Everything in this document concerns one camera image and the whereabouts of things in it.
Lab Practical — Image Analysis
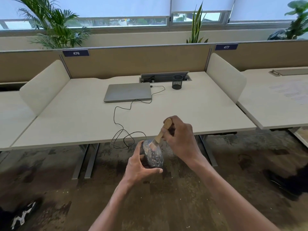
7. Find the green broad leaf plant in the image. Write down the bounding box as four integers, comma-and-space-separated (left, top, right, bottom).
267, 0, 308, 41

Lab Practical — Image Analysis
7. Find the beige partition panel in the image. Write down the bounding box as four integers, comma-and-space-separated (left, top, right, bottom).
211, 40, 308, 72
59, 44, 213, 80
0, 50, 64, 83

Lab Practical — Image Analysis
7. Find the black and white shoe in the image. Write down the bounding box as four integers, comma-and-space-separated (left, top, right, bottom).
0, 197, 43, 231

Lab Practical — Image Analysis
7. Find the black cable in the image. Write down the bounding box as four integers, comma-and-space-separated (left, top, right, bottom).
110, 85, 166, 150

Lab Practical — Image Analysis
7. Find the person's left hand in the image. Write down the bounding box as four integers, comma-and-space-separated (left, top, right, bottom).
121, 141, 164, 187

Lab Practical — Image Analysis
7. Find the green palm plant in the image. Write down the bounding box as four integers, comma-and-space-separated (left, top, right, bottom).
12, 0, 93, 49

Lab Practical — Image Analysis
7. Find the person's left forearm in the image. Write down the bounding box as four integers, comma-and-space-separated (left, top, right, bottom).
89, 179, 143, 231

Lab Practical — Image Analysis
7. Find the blue number label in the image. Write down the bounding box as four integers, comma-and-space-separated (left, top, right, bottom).
214, 44, 239, 51
62, 49, 90, 57

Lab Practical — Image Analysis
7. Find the grey desk cable box flap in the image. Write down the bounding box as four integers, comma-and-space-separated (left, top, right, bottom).
139, 71, 193, 83
269, 67, 308, 77

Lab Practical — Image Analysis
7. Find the white roller blind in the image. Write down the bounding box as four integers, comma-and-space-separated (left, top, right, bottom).
228, 0, 308, 23
171, 0, 236, 13
0, 0, 171, 20

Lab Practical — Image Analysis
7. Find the black computer mouse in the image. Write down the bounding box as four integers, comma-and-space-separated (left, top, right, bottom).
141, 139, 165, 169

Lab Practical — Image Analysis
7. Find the white desk side divider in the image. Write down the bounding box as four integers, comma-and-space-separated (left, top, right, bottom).
206, 53, 248, 104
19, 60, 71, 116

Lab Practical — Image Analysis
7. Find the wooden handled brush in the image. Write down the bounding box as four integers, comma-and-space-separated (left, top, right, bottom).
150, 118, 173, 151

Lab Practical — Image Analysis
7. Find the person's right forearm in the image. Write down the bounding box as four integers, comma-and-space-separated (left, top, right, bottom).
189, 155, 274, 231

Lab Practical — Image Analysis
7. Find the grey desk leg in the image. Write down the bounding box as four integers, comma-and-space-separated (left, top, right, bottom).
287, 127, 308, 148
198, 135, 218, 167
71, 143, 100, 180

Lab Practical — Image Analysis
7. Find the silver laptop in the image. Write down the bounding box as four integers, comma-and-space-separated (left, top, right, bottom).
104, 82, 153, 103

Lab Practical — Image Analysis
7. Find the printed paper sheet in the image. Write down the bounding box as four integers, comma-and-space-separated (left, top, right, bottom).
268, 79, 308, 105

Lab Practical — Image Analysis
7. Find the person's right hand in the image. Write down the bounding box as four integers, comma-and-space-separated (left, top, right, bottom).
162, 115, 204, 164

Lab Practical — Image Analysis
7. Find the green snake plant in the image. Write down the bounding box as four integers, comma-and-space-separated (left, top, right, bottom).
186, 1, 209, 44

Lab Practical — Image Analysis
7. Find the black mesh pen holder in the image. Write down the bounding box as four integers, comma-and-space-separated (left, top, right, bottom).
172, 75, 184, 90

